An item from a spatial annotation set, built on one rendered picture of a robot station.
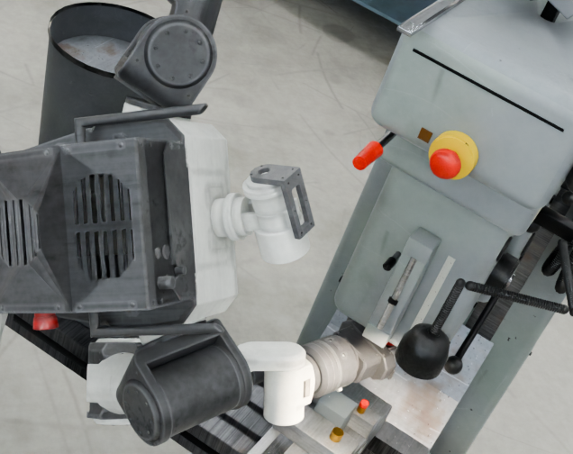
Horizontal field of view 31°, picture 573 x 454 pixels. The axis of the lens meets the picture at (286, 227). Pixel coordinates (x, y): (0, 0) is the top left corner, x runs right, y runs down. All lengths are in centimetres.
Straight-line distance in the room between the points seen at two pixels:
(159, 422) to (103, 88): 227
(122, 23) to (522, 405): 199
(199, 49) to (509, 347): 112
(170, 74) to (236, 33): 396
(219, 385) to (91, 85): 224
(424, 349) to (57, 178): 57
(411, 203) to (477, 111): 28
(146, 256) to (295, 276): 267
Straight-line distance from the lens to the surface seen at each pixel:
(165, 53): 127
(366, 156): 133
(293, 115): 472
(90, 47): 377
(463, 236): 152
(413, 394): 220
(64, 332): 206
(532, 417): 377
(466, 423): 232
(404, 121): 133
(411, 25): 124
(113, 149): 118
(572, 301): 149
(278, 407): 163
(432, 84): 129
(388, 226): 156
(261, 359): 159
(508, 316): 212
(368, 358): 171
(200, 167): 131
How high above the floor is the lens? 239
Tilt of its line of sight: 36 degrees down
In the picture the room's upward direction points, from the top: 21 degrees clockwise
